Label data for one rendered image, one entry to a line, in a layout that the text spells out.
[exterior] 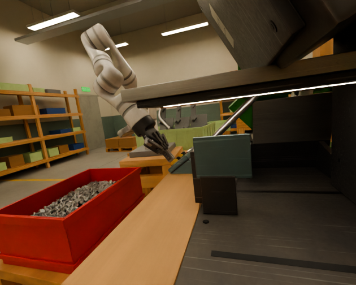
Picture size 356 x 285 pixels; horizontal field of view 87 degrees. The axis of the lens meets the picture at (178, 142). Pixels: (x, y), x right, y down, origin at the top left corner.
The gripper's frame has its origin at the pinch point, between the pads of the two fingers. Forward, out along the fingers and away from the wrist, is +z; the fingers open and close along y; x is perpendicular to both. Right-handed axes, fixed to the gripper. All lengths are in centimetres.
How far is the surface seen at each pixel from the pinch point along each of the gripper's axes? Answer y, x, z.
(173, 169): -2.2, 0.7, 4.3
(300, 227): -26.0, -21.1, 21.1
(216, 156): -23.2, -17.6, 5.7
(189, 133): 81, 12, -4
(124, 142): 468, 306, -135
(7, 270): -33.1, 30.6, -2.9
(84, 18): 307, 90, -339
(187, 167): -2.3, -3.5, 6.5
